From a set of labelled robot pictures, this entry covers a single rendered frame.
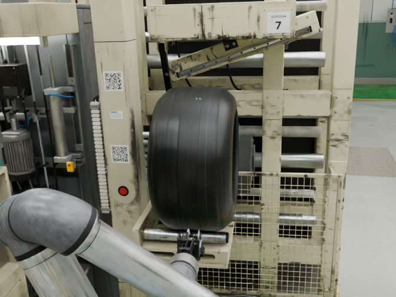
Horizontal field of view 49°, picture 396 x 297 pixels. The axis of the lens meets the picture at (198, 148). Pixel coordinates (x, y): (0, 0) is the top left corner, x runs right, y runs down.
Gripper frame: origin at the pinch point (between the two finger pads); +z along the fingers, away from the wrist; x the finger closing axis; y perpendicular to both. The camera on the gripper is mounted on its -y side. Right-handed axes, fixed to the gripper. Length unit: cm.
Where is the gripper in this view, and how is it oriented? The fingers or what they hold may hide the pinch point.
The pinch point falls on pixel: (195, 238)
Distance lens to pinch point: 154.0
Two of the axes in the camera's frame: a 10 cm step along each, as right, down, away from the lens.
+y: -0.1, -9.5, -3.0
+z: 1.6, -3.0, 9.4
